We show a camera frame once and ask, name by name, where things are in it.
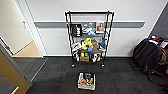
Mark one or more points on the pale spotted basket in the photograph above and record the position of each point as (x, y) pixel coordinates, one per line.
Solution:
(80, 85)

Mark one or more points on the yellow plush toy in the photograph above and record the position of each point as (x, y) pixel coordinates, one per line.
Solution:
(87, 42)

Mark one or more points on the blue cup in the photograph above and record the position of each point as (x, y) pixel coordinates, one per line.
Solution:
(90, 49)

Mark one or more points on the yellow green bottles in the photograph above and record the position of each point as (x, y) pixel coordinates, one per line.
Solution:
(85, 54)

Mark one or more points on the printed magazine box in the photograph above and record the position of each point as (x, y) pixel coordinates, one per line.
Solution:
(76, 47)

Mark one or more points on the open cardboard box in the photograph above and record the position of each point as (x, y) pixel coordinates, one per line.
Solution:
(84, 59)

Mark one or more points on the dark printed packet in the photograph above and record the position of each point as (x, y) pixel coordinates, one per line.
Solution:
(77, 57)

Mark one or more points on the white flat box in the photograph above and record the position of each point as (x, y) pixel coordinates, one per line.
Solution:
(86, 30)

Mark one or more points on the black bag white print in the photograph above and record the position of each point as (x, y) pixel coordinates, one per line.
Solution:
(75, 30)

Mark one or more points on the blue shark plush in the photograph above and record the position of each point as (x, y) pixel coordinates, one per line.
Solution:
(103, 44)

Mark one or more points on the orange packet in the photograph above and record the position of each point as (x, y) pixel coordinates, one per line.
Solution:
(101, 58)

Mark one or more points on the box with portrait photo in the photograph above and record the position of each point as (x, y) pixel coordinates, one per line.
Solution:
(100, 27)

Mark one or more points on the brown plush toy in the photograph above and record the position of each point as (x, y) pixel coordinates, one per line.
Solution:
(86, 81)

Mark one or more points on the black office chair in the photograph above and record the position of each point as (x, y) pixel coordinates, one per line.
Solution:
(145, 53)

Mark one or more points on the wooden door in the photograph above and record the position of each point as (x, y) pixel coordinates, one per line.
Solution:
(10, 71)

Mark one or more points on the grey wall outlet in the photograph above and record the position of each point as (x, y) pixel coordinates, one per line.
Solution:
(91, 24)
(86, 24)

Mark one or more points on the long grey wall band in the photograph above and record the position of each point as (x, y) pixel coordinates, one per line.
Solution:
(53, 24)

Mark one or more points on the white door frame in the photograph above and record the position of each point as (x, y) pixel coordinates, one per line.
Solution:
(31, 26)

